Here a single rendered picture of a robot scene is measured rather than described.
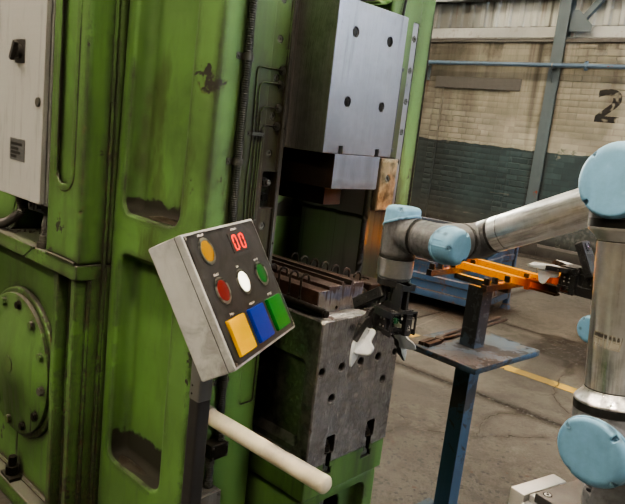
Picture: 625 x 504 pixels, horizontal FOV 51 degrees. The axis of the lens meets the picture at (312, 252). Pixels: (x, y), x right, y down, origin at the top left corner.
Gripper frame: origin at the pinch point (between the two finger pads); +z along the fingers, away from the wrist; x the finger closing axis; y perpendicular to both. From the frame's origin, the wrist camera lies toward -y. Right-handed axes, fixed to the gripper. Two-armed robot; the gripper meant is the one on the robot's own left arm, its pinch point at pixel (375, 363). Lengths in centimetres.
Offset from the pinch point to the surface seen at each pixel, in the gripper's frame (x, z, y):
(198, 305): -40.6, -13.7, -6.1
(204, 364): -39.2, -2.3, -4.3
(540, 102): 680, -119, -514
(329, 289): 15.7, -4.8, -42.1
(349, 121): 15, -52, -42
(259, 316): -23.9, -8.8, -11.6
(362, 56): 18, -69, -42
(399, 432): 124, 93, -118
